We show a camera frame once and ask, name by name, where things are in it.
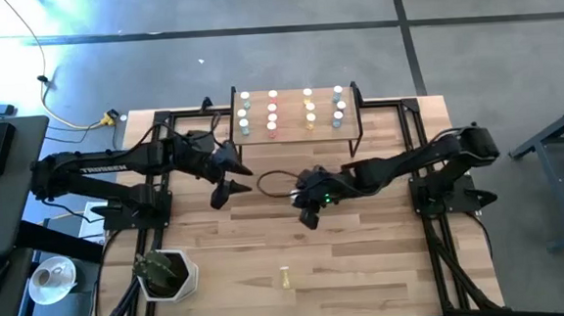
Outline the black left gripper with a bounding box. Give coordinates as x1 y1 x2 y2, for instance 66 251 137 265
177 138 257 213

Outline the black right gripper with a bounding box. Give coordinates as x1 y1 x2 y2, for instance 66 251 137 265
289 162 353 232

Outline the white hexagonal plant pot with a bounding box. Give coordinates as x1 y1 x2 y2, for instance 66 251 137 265
134 246 202 305

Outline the green succulent plant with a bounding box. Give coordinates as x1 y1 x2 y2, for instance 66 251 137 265
133 248 181 293

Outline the white paper sheet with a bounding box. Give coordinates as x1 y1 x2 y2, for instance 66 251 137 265
75 201 110 240

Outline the dark grey desk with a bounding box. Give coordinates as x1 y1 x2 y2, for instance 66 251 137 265
0 114 58 257

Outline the white coffee cup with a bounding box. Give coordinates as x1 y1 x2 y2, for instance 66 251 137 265
31 266 61 291

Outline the blue-grey metal stand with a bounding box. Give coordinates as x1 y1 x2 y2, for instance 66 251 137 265
506 99 564 255

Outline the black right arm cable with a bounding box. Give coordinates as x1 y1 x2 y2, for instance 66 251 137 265
256 168 306 200

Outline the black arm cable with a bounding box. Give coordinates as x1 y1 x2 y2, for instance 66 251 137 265
126 111 224 157
256 168 306 200

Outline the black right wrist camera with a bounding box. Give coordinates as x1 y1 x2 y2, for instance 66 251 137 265
300 167 329 191

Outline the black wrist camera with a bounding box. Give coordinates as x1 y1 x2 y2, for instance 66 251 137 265
184 129 216 153
300 167 329 191

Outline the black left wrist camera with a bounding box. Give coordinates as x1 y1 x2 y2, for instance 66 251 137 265
184 129 216 153

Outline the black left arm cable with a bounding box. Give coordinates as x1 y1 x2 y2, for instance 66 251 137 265
126 111 224 157

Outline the black aluminium rig frame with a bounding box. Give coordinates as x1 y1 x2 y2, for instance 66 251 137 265
82 88 506 316

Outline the yellow cable plug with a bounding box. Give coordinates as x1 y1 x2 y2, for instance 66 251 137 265
98 109 120 129

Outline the yellow floor cable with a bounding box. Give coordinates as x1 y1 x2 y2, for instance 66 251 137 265
1 0 115 135

